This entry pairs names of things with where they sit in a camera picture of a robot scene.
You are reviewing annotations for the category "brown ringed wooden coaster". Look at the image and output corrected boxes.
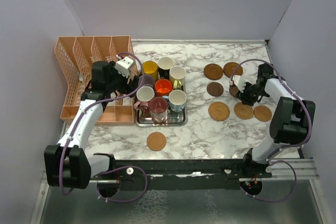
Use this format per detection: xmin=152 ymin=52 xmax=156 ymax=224
xmin=204 ymin=63 xmax=223 ymax=80

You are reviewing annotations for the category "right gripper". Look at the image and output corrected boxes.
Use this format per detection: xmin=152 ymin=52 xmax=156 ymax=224
xmin=236 ymin=81 xmax=267 ymax=106

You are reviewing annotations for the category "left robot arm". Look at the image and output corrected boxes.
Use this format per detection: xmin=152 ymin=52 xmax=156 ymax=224
xmin=44 ymin=57 xmax=139 ymax=189

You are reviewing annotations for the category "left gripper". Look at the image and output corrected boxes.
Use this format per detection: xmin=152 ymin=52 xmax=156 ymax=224
xmin=106 ymin=61 xmax=139 ymax=97

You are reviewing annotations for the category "light wood round coaster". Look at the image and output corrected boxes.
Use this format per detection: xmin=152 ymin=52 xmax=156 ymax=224
xmin=146 ymin=132 xmax=166 ymax=151

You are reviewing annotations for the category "orange mug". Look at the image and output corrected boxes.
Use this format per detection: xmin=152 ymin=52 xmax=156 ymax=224
xmin=154 ymin=79 xmax=173 ymax=97

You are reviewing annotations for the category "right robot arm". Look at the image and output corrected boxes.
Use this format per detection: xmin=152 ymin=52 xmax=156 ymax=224
xmin=230 ymin=62 xmax=316 ymax=177

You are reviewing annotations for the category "dark walnut front coaster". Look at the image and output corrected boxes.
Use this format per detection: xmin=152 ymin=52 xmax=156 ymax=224
xmin=229 ymin=85 xmax=239 ymax=98

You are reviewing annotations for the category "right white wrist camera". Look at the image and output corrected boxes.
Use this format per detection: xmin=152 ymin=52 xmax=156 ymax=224
xmin=229 ymin=75 xmax=246 ymax=92

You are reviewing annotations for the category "stainless steel tray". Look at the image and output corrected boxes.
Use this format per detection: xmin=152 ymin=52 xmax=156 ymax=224
xmin=133 ymin=66 xmax=187 ymax=125

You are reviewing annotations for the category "light blue mug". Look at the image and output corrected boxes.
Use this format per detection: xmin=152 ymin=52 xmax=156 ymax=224
xmin=169 ymin=90 xmax=187 ymax=112

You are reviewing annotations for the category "lilac mug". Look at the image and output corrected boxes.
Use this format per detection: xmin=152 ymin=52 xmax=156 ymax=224
xmin=138 ymin=74 xmax=155 ymax=88

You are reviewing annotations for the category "black mug white inside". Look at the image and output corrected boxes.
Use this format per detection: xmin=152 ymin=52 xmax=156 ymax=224
xmin=157 ymin=57 xmax=174 ymax=79

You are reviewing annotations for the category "pale yellow mug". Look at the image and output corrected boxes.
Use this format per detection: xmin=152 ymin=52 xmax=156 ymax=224
xmin=169 ymin=66 xmax=186 ymax=90

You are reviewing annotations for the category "dark walnut coaster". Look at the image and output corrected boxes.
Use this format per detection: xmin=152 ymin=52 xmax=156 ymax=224
xmin=229 ymin=85 xmax=239 ymax=98
xmin=207 ymin=82 xmax=224 ymax=97

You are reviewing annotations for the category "white mug pink handle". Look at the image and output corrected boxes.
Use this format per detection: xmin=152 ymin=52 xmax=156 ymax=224
xmin=133 ymin=87 xmax=155 ymax=112

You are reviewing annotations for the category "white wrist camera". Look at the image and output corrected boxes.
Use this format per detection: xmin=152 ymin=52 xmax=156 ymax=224
xmin=115 ymin=57 xmax=134 ymax=78
xmin=229 ymin=75 xmax=246 ymax=92

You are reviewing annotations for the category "light wood grooved coaster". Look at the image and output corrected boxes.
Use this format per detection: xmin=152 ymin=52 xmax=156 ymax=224
xmin=254 ymin=105 xmax=272 ymax=122

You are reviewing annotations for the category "dusty pink mug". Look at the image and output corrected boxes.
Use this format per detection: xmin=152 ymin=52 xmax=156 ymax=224
xmin=149 ymin=97 xmax=168 ymax=123

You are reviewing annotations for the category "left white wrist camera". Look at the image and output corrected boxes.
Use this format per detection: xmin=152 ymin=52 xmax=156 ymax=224
xmin=115 ymin=57 xmax=134 ymax=78

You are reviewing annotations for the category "black front mounting rail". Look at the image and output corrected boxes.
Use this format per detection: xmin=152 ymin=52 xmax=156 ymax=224
xmin=94 ymin=159 xmax=271 ymax=191

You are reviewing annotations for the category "woven rattan coaster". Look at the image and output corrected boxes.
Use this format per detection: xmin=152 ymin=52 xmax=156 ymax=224
xmin=208 ymin=102 xmax=230 ymax=121
xmin=234 ymin=102 xmax=254 ymax=120

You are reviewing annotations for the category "peach plastic file organizer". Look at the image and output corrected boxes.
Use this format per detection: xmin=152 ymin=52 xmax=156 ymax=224
xmin=55 ymin=36 xmax=135 ymax=126

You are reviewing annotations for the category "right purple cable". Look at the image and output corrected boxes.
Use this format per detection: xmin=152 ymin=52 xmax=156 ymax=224
xmin=228 ymin=59 xmax=313 ymax=203

